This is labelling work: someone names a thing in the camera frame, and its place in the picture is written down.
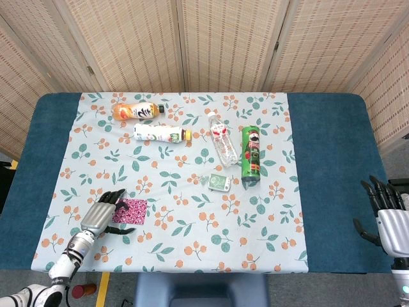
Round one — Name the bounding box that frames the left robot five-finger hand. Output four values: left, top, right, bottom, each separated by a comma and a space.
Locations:
79, 188, 136, 239

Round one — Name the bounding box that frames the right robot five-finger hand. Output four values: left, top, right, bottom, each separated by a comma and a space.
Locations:
353, 175, 409, 262

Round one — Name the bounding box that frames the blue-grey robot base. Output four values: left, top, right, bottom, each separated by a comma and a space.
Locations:
134, 273, 269, 307

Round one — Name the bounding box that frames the black box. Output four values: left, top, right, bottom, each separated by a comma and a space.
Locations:
388, 178, 409, 196

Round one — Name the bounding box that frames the yellow floor tape strip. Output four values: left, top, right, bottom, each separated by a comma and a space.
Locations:
95, 271, 111, 307

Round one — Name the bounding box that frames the red cylinder can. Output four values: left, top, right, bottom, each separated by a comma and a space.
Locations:
71, 283, 97, 299

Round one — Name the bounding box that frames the blue felt table cover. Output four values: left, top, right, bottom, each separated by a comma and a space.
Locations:
0, 91, 399, 275

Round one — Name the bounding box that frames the floral print tablecloth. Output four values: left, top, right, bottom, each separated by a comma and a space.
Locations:
31, 91, 309, 274

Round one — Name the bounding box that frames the black equipment case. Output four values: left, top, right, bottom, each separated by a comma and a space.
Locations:
0, 161, 15, 212

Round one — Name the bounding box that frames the white label bottle yellow cap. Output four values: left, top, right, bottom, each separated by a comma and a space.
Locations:
133, 123, 193, 143

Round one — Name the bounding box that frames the orange juice bottle black cap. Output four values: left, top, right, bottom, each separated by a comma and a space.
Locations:
111, 101, 166, 122

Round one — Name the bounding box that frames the green tissue packet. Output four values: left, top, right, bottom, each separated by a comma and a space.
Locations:
208, 173, 231, 193

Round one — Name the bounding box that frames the clear water bottle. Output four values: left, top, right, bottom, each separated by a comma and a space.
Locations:
207, 111, 240, 168

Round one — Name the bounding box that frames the green chips can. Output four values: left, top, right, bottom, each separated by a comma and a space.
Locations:
240, 125, 261, 184

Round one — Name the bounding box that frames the woven bamboo folding screen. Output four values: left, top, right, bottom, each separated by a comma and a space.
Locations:
0, 0, 409, 161

